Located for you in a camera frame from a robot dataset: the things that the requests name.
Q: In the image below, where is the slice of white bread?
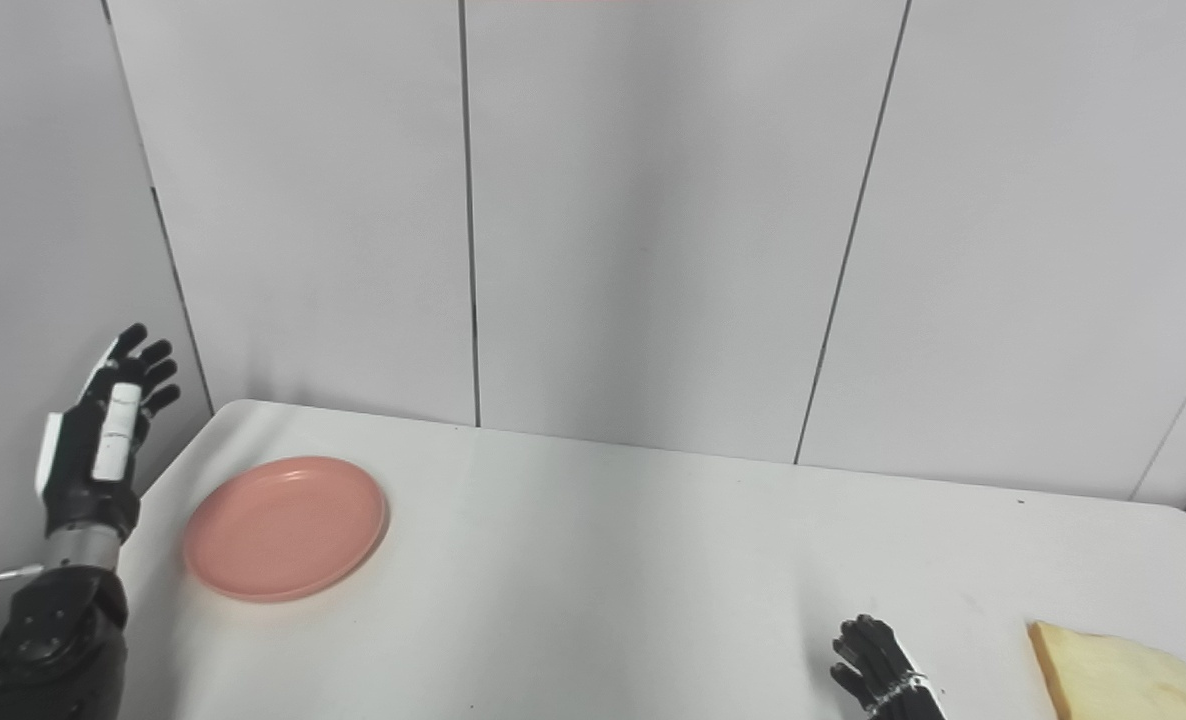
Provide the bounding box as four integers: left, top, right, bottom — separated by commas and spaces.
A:
1028, 621, 1186, 720

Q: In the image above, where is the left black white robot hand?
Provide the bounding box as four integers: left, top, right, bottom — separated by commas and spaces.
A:
35, 323, 182, 542

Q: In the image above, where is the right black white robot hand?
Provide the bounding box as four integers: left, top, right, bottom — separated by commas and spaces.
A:
830, 614, 950, 720

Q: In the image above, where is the pink round plate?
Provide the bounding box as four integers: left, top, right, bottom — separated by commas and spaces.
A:
182, 456, 389, 604

